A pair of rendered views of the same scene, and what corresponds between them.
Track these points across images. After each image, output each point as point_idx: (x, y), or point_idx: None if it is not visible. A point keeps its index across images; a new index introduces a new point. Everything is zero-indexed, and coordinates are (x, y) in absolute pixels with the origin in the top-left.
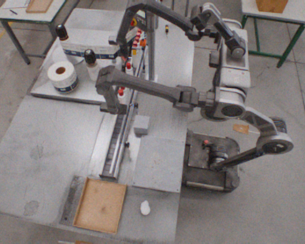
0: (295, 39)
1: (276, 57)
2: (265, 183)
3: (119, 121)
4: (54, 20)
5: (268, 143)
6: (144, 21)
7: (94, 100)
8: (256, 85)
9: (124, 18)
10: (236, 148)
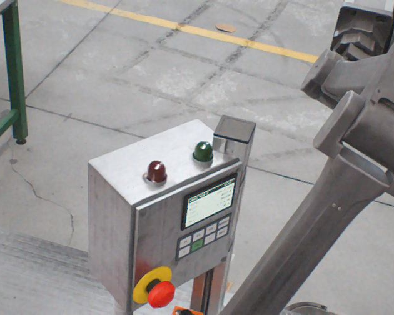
0: (18, 47)
1: (11, 123)
2: (378, 295)
3: None
4: None
5: None
6: (221, 222)
7: None
8: (69, 210)
9: (337, 239)
10: (316, 309)
